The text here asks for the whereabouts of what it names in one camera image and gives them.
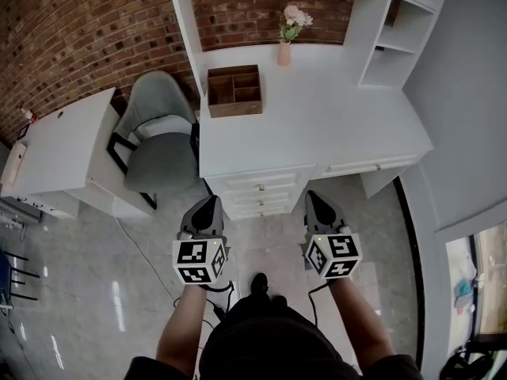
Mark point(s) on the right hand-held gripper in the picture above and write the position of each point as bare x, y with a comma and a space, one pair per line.
336, 255

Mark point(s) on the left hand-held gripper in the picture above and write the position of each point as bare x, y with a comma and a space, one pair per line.
194, 257

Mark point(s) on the person's left forearm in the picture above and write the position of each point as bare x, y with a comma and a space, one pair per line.
182, 323

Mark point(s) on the person's right forearm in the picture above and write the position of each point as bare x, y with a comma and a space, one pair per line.
358, 323

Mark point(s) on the wide white desk drawer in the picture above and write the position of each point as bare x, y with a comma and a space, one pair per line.
350, 168

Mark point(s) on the white desk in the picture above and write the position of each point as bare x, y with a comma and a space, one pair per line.
309, 121

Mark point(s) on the white desk hutch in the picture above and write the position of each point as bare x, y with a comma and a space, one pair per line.
368, 22

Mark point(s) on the grey upholstered chair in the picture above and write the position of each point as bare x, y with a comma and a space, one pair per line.
162, 160

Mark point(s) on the person's black shoe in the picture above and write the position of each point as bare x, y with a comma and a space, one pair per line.
260, 283
279, 301

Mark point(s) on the wooden organizer box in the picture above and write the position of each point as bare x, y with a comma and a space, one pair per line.
235, 109

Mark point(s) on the person's black clothing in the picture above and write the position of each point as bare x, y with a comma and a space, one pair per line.
269, 343

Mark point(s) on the white side cabinet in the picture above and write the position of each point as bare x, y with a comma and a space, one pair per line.
63, 153

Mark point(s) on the pink vase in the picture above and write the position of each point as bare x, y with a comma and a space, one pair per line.
284, 54

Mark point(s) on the glass door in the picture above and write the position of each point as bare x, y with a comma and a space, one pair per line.
487, 291

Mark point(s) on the pink flower bouquet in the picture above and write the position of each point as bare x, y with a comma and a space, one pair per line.
295, 18

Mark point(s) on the beige flat pad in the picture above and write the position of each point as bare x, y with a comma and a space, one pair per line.
12, 164

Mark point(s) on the red and white bottle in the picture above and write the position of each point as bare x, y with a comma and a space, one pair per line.
28, 115

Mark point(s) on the black equipment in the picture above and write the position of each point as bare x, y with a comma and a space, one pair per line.
471, 360

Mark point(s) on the blue chair with black legs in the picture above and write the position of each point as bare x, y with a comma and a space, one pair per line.
8, 275

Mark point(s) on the small black picture frame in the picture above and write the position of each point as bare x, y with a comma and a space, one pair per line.
23, 131

